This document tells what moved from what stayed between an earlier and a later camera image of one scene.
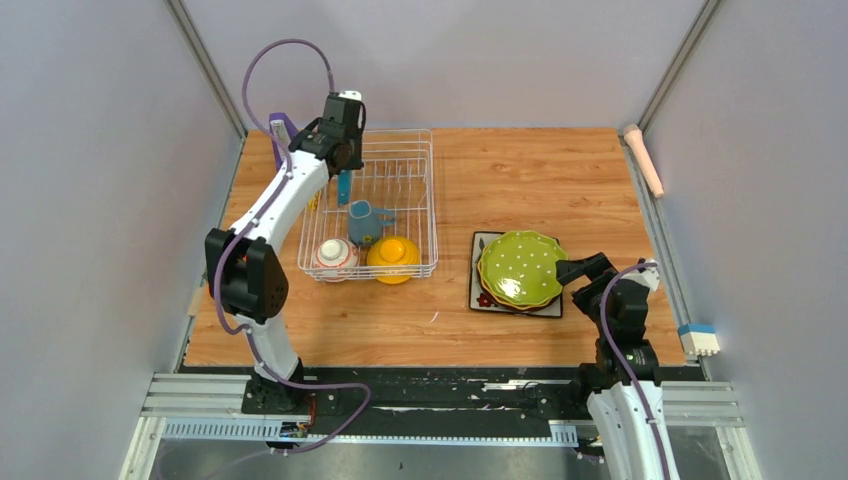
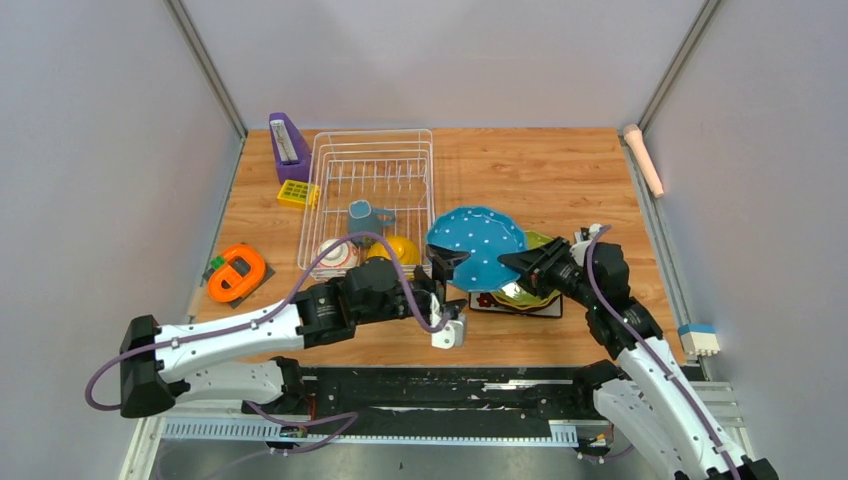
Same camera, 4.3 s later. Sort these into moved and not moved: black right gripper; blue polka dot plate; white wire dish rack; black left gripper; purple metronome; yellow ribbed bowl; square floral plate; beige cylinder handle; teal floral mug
Moved: black left gripper; blue polka dot plate; black right gripper
Not moved: teal floral mug; white wire dish rack; square floral plate; beige cylinder handle; yellow ribbed bowl; purple metronome
